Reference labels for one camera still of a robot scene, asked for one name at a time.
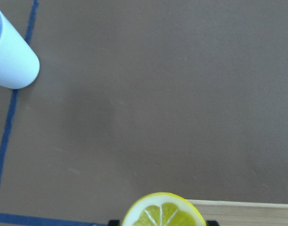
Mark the yellow lemon half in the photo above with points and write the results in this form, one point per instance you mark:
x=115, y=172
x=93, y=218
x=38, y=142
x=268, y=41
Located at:
x=163, y=209

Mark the light blue cup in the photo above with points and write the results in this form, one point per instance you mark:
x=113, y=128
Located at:
x=19, y=65

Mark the wooden cutting board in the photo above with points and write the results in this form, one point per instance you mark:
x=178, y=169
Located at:
x=228, y=213

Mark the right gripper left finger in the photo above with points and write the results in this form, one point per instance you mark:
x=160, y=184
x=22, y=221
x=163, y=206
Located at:
x=114, y=222

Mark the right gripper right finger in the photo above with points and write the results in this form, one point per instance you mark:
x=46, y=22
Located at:
x=211, y=222

